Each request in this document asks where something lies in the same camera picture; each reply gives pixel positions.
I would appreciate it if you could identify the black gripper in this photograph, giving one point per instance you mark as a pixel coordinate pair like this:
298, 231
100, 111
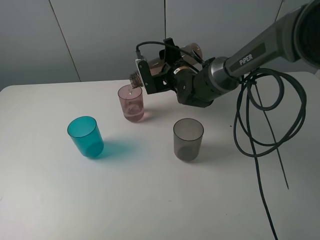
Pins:
180, 73

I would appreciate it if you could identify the smoky translucent water bottle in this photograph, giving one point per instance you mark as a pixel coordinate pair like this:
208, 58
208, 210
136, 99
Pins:
185, 49

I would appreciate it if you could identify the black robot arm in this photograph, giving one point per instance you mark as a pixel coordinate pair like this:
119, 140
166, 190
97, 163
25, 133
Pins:
296, 36

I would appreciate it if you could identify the pink translucent plastic cup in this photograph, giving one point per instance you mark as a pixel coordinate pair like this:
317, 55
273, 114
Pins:
131, 101

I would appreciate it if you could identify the grey translucent plastic cup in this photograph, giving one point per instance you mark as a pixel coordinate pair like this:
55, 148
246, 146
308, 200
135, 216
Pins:
187, 138

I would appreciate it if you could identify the teal plastic cup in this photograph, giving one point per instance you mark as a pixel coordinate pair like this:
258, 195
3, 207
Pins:
85, 134

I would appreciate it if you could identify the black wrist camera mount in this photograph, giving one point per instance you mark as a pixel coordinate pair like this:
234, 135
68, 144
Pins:
152, 75

